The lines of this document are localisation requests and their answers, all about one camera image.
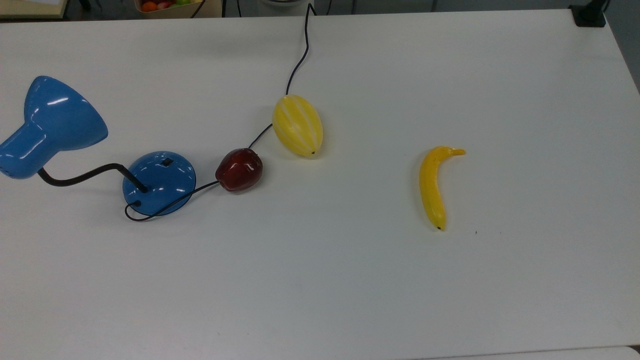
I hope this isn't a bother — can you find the cardboard box of toy fruit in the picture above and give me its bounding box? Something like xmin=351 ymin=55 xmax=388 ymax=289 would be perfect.
xmin=134 ymin=0 xmax=223 ymax=19

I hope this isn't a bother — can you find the light wooden desk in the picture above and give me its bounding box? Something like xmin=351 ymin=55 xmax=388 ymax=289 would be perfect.
xmin=0 ymin=0 xmax=68 ymax=20

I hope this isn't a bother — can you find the yellow striped toy melon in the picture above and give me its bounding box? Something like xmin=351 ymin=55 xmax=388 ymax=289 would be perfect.
xmin=272 ymin=94 xmax=324 ymax=157

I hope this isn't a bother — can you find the black table clamp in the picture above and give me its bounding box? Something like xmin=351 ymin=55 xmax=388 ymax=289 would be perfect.
xmin=568 ymin=0 xmax=609 ymax=28

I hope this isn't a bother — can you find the yellow toy banana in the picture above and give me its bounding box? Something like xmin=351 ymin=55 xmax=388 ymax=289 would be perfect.
xmin=419 ymin=145 xmax=466 ymax=231

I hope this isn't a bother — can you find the blue desk lamp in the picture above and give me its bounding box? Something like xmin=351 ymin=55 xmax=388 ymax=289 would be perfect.
xmin=0 ymin=75 xmax=197 ymax=217

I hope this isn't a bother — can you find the black lamp power cable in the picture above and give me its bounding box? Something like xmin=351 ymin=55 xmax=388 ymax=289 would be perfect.
xmin=124 ymin=2 xmax=318 ymax=222

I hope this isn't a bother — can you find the dark red toy apple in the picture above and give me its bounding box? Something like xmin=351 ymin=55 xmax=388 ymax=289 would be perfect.
xmin=215 ymin=147 xmax=264 ymax=193

